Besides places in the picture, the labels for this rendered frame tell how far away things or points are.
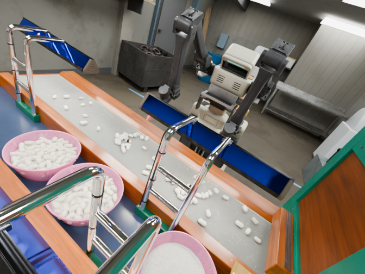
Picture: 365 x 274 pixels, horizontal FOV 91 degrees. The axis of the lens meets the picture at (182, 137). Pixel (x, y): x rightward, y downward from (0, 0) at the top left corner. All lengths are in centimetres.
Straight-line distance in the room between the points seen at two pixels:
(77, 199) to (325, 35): 644
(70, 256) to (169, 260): 30
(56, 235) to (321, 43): 651
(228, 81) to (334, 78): 543
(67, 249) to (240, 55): 125
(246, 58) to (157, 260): 115
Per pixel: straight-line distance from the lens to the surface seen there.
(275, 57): 85
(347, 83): 669
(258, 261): 90
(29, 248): 34
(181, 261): 76
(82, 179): 36
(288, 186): 66
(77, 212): 77
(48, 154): 99
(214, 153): 52
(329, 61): 656
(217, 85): 137
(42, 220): 74
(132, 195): 86
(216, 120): 142
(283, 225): 92
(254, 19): 743
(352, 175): 87
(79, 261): 67
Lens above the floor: 139
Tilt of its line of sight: 31 degrees down
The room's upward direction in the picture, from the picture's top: 22 degrees clockwise
